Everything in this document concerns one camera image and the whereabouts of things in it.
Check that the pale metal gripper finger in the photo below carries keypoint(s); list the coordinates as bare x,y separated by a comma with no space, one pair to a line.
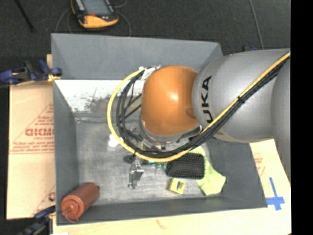
132,180
140,172

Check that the small yellow and black packet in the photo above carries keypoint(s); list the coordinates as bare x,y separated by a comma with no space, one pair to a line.
175,186

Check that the grey metal bin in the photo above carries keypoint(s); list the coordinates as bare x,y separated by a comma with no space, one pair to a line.
97,160

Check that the red-brown plastic bottle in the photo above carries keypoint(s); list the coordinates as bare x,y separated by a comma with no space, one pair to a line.
79,201

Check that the yellow-green cloth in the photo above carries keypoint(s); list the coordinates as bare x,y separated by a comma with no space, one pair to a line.
212,182

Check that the small white object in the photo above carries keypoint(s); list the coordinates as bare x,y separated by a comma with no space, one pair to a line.
113,141

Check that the black bristle brush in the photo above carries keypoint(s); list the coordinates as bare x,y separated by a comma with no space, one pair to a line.
185,166

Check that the brown cardboard board, red print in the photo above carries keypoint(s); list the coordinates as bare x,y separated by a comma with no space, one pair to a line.
29,121

